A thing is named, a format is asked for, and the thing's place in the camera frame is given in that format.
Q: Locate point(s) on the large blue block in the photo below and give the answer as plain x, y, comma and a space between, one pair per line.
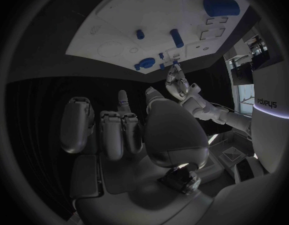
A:
221, 6

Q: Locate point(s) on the short blue cylinder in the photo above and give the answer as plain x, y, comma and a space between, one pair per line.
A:
140, 34

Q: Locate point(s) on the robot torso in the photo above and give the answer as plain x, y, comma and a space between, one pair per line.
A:
271, 75

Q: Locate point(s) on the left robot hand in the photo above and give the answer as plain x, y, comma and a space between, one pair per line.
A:
178, 86

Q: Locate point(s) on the small blue peg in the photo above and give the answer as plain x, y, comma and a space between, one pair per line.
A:
161, 55

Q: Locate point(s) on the small blue plug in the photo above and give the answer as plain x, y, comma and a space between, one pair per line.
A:
176, 62
162, 66

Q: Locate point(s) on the long blue cylinder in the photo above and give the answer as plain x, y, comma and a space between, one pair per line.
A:
177, 38

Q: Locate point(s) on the blue gear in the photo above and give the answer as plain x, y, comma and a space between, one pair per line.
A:
147, 62

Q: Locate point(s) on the white task board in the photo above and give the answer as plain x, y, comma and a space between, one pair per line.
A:
158, 15

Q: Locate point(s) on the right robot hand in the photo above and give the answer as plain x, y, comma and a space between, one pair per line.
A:
172, 131

